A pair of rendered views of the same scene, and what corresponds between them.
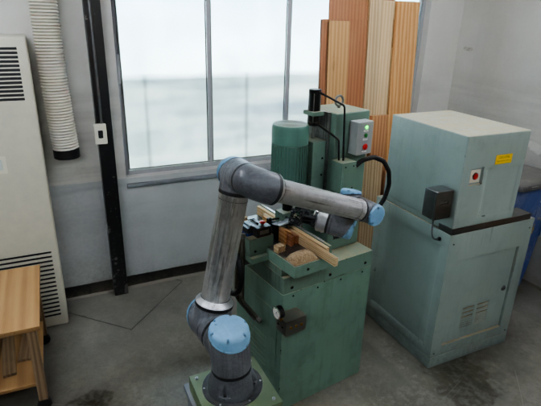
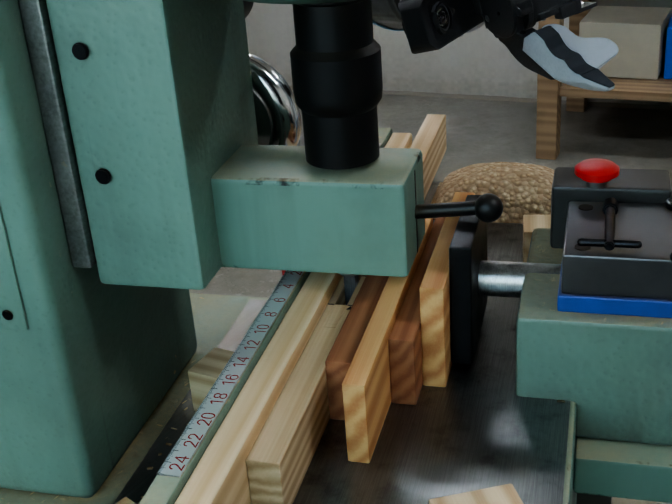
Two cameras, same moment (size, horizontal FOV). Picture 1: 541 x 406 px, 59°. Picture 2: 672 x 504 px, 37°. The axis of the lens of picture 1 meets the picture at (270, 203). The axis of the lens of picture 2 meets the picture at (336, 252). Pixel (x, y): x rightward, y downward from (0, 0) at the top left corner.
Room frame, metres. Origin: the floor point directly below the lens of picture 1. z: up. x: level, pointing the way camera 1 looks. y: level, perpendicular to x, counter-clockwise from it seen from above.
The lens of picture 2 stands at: (2.64, 0.41, 1.28)
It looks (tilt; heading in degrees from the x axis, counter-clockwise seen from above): 26 degrees down; 230
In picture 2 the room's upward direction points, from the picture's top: 4 degrees counter-clockwise
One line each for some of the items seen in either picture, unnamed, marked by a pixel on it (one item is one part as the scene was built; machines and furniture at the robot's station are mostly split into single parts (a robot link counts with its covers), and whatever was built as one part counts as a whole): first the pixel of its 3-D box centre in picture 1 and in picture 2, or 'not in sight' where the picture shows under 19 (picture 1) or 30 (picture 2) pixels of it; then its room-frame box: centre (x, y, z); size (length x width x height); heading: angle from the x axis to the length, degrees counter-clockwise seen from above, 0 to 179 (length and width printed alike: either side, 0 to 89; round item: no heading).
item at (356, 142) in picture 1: (361, 137); not in sight; (2.28, -0.43, 1.40); 0.10 x 0.06 x 0.16; 124
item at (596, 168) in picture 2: not in sight; (596, 170); (2.09, 0.04, 1.02); 0.03 x 0.03 x 0.01
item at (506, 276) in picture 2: (267, 230); (512, 279); (2.15, 0.01, 0.95); 0.09 x 0.07 x 0.09; 34
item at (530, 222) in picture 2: (279, 247); (550, 241); (2.03, -0.05, 0.92); 0.04 x 0.04 x 0.03; 39
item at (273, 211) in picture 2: (290, 217); (320, 216); (2.23, -0.10, 0.99); 0.14 x 0.07 x 0.09; 124
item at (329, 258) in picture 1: (296, 237); (378, 254); (2.15, -0.13, 0.92); 0.60 x 0.02 x 0.04; 34
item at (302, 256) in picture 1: (302, 254); (506, 184); (1.96, -0.15, 0.92); 0.14 x 0.09 x 0.04; 124
